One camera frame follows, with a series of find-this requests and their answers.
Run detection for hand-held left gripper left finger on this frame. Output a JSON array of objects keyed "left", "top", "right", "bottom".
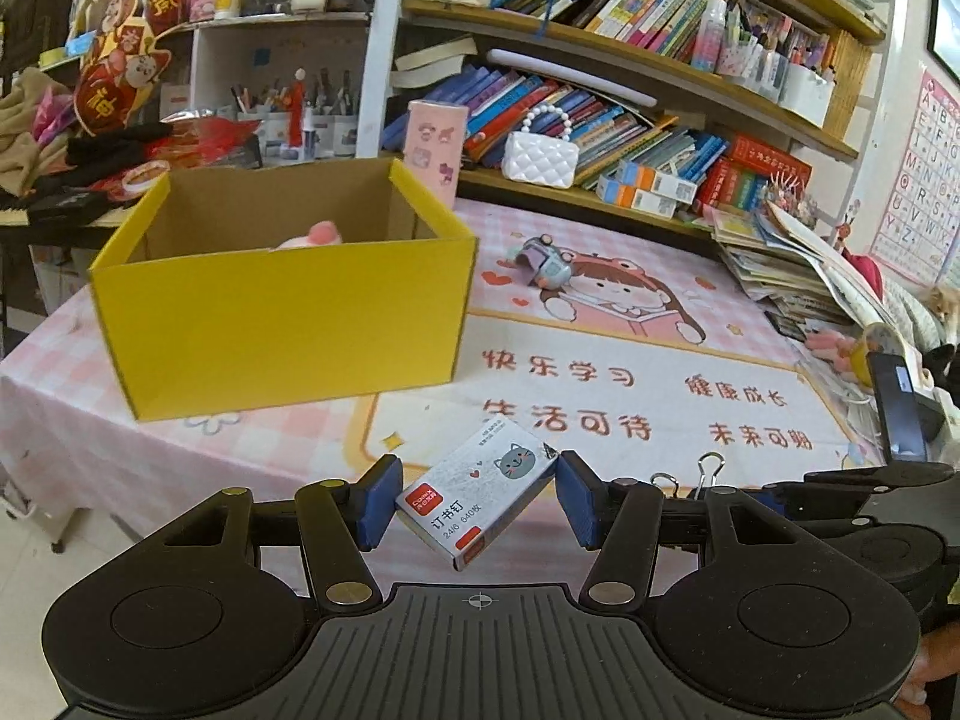
[{"left": 146, "top": 454, "right": 404, "bottom": 612}]

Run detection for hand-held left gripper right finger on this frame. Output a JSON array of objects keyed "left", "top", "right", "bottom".
[{"left": 556, "top": 451, "right": 815, "bottom": 608}]

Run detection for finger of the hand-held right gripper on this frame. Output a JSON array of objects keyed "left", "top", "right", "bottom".
[
  {"left": 759, "top": 481, "right": 863, "bottom": 520},
  {"left": 804, "top": 461, "right": 957, "bottom": 492}
]

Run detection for beige cloth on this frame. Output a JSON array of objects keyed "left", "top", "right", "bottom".
[{"left": 0, "top": 67, "right": 76, "bottom": 196}]

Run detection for red hanging ornament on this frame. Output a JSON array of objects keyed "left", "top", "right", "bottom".
[{"left": 289, "top": 67, "right": 308, "bottom": 147}]

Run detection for dark folded cloth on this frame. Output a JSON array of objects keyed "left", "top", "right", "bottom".
[{"left": 64, "top": 120, "right": 173, "bottom": 188}]

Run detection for black framed screen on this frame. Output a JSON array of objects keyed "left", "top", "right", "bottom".
[{"left": 926, "top": 0, "right": 960, "bottom": 80}]

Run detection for pink plush pig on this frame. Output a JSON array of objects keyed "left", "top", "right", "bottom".
[{"left": 274, "top": 220, "right": 347, "bottom": 250}]

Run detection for black cloth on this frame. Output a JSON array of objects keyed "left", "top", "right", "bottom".
[{"left": 926, "top": 343, "right": 960, "bottom": 391}]

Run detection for yellow cardboard box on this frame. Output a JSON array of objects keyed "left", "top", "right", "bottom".
[{"left": 88, "top": 157, "right": 481, "bottom": 422}]

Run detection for red paper figure decoration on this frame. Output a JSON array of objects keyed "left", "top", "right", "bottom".
[{"left": 71, "top": 0, "right": 196, "bottom": 137}]

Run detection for patterned tape roll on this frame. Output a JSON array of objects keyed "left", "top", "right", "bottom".
[{"left": 120, "top": 165, "right": 170, "bottom": 200}]

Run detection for person's right hand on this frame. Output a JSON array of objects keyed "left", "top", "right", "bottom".
[{"left": 900, "top": 626, "right": 960, "bottom": 706}]

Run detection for smartphone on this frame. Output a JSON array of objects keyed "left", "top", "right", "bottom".
[{"left": 866, "top": 351, "right": 937, "bottom": 464}]

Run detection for small staple box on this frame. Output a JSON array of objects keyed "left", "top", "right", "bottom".
[{"left": 394, "top": 418, "right": 560, "bottom": 571}]

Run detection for white paper roll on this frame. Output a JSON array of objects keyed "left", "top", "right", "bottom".
[{"left": 486, "top": 47, "right": 657, "bottom": 110}]

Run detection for white organizer with pens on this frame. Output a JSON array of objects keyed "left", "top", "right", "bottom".
[{"left": 694, "top": 0, "right": 837, "bottom": 128}]

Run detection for wooden bookshelf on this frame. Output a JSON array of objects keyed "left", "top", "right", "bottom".
[{"left": 375, "top": 0, "right": 890, "bottom": 241}]

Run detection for magenta cloth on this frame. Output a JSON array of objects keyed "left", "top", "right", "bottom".
[{"left": 844, "top": 247, "right": 886, "bottom": 297}]

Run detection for orange and blue box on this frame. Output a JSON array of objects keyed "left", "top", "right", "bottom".
[
  {"left": 616, "top": 161, "right": 702, "bottom": 200},
  {"left": 596, "top": 176, "right": 680, "bottom": 217}
]

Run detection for grey toy car keychain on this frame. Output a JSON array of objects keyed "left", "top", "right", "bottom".
[{"left": 517, "top": 235, "right": 575, "bottom": 287}]

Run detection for small pink plush toy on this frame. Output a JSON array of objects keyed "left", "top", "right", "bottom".
[{"left": 804, "top": 326, "right": 875, "bottom": 380}]

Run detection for white shelf unit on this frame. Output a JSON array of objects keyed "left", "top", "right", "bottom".
[{"left": 187, "top": 11, "right": 376, "bottom": 166}]

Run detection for lying thick books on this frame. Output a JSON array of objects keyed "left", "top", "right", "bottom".
[{"left": 390, "top": 37, "right": 481, "bottom": 91}]

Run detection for pink sticker pen holder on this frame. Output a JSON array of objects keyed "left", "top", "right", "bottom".
[{"left": 405, "top": 99, "right": 470, "bottom": 207}]

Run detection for grey pen holders with pens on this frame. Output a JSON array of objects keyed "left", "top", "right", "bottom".
[{"left": 229, "top": 67, "right": 361, "bottom": 162}]

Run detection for white quilted handbag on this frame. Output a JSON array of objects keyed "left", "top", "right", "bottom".
[{"left": 504, "top": 103, "right": 580, "bottom": 190}]

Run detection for red boxed book set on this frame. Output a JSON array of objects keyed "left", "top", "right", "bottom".
[{"left": 694, "top": 133, "right": 812, "bottom": 215}]

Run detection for row of colourful books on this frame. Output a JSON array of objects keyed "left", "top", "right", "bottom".
[{"left": 382, "top": 64, "right": 721, "bottom": 192}]

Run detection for wall chart poster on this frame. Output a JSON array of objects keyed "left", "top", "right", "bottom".
[{"left": 870, "top": 67, "right": 960, "bottom": 286}]

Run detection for red foil wrapping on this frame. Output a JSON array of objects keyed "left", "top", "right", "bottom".
[{"left": 161, "top": 109, "right": 263, "bottom": 166}]

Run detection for black binder clip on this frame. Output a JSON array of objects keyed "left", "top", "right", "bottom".
[{"left": 649, "top": 452, "right": 727, "bottom": 511}]

